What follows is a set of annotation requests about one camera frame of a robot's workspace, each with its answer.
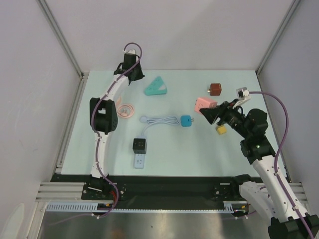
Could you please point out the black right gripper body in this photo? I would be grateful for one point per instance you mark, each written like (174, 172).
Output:
(223, 113)

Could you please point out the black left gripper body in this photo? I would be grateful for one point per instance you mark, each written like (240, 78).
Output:
(138, 72)

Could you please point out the pink cube socket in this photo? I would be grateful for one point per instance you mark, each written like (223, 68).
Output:
(204, 102)

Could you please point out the teal triangular power strip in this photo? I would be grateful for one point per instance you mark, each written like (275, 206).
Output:
(156, 87)

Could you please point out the black cube socket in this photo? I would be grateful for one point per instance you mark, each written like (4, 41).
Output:
(139, 146)

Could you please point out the light blue power strip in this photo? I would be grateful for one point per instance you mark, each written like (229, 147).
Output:
(139, 159)

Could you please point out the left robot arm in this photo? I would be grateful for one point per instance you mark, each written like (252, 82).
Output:
(104, 118)

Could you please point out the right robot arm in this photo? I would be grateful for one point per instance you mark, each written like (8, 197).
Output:
(288, 218)

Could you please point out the yellow small plug adapter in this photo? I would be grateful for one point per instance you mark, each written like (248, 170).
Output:
(221, 129)

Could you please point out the blue flat plug adapter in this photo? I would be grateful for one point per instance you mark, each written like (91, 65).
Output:
(186, 120)

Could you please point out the dark red cube socket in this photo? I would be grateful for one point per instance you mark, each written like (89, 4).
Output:
(214, 89)

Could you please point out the pink round power strip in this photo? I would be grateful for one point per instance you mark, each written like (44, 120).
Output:
(118, 101)

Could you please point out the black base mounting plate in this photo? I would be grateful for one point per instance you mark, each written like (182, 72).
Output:
(167, 193)

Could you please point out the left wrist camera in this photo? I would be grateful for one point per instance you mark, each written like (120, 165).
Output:
(131, 51)

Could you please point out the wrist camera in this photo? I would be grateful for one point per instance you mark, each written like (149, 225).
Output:
(243, 96)
(131, 51)

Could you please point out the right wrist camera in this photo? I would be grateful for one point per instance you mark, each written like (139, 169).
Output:
(243, 96)

